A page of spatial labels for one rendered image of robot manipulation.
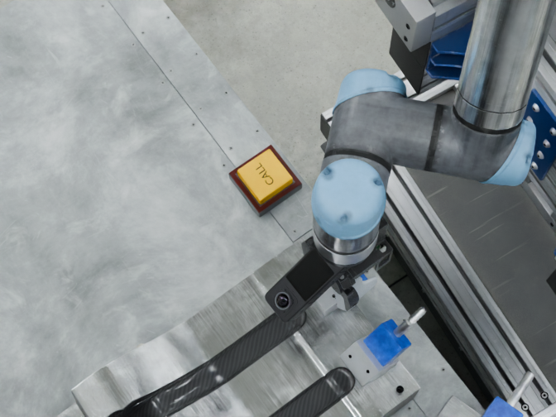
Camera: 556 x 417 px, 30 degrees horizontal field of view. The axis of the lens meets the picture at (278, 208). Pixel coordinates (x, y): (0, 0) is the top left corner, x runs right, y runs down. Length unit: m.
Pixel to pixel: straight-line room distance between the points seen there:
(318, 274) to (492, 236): 0.99
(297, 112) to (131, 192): 0.97
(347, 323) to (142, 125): 0.46
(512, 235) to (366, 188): 1.14
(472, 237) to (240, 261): 0.77
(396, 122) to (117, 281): 0.58
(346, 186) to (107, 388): 0.47
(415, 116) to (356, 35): 1.46
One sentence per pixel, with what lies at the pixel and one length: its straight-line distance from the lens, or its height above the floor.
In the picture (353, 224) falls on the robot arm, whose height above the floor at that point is 1.25.
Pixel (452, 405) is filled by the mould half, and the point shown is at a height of 0.85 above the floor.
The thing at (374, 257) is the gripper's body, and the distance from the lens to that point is 1.28.
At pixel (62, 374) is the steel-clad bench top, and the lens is 1.53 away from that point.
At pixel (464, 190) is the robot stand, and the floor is 0.21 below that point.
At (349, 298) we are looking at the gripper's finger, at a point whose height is 1.01.
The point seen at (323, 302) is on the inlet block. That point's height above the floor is 0.92.
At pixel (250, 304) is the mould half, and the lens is 1.42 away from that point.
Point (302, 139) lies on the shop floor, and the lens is 2.46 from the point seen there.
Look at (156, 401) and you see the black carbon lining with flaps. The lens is 1.38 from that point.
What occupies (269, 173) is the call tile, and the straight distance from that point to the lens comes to 1.53.
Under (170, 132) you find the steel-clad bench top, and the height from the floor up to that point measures 0.80.
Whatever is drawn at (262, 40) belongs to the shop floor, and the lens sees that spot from 2.57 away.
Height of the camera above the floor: 2.26
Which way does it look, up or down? 71 degrees down
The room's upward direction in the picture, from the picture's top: 5 degrees counter-clockwise
